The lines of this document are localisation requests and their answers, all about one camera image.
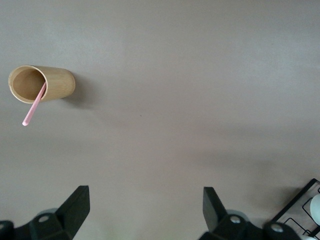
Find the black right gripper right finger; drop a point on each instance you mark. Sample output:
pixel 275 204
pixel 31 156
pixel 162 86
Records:
pixel 217 220

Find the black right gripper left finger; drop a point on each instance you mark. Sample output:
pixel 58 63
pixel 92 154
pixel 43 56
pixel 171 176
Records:
pixel 72 212

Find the white cup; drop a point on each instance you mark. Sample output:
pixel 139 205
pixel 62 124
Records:
pixel 316 208

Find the pink chopstick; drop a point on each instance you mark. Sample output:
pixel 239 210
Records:
pixel 32 110

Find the bamboo cup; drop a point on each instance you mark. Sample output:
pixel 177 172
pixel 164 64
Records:
pixel 60 85

